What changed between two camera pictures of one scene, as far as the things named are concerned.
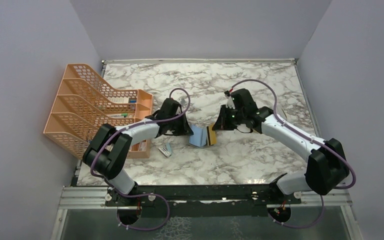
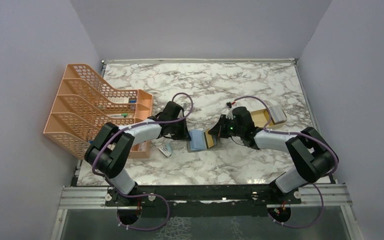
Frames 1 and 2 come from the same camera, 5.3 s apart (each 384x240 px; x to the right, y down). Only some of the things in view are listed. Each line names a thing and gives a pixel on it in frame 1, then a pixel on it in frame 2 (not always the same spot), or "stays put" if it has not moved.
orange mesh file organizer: (84, 102) stays put
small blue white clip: (167, 151) stays put
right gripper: (221, 123) to (218, 129)
